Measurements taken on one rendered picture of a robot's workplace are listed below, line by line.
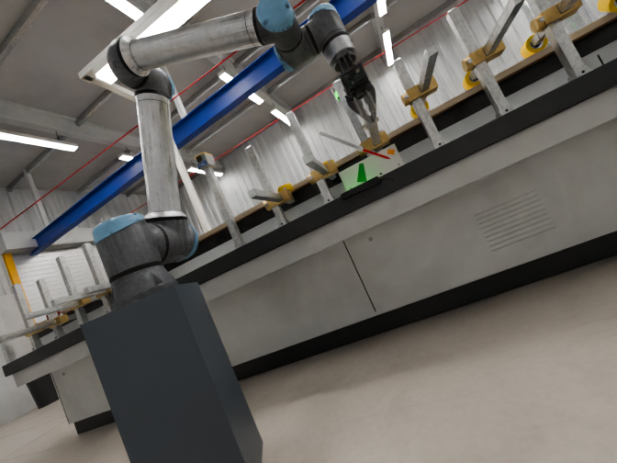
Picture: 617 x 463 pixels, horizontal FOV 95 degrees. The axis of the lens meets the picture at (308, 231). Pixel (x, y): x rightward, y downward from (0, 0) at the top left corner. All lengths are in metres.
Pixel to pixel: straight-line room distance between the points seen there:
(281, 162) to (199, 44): 8.60
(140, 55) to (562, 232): 1.72
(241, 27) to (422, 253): 1.16
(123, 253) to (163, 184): 0.30
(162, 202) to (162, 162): 0.15
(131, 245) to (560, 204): 1.64
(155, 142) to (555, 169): 1.61
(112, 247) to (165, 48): 0.61
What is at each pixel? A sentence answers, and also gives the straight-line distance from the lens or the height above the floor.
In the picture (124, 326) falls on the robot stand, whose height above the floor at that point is 0.55.
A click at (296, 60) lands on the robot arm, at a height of 1.10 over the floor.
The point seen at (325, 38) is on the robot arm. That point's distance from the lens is 1.03.
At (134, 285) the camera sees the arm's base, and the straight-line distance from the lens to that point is 0.96.
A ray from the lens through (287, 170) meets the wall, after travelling 9.40.
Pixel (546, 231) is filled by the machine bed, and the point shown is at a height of 0.20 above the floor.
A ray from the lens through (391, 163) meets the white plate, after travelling 1.26.
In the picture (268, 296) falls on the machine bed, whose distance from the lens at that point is 1.68.
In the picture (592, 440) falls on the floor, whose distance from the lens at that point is 0.83.
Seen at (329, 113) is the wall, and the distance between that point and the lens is 9.30.
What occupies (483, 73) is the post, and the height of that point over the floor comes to 0.88.
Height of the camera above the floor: 0.52
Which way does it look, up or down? 5 degrees up
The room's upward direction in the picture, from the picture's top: 24 degrees counter-clockwise
